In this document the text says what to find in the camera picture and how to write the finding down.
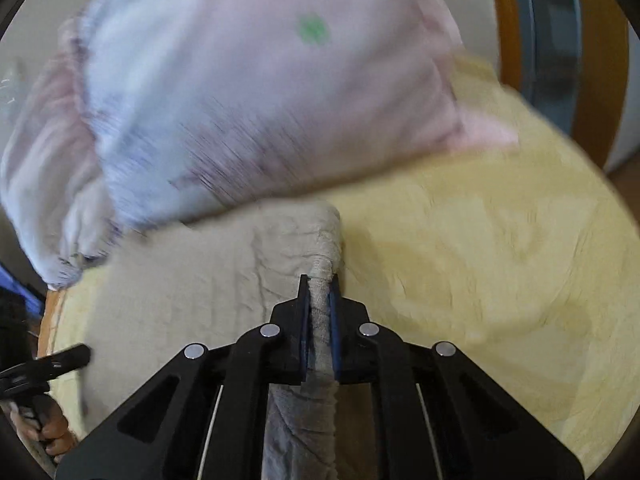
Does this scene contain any left hand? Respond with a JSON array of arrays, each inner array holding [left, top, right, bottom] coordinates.
[[10, 394, 78, 465]]

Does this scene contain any yellow patterned bed sheet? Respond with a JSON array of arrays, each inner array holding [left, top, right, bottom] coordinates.
[[41, 56, 639, 474]]

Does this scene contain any floral pillow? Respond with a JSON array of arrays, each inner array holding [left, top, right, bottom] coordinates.
[[72, 0, 518, 229], [1, 30, 116, 289]]

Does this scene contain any wooden wall shelf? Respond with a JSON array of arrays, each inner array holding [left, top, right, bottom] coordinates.
[[494, 0, 631, 168]]

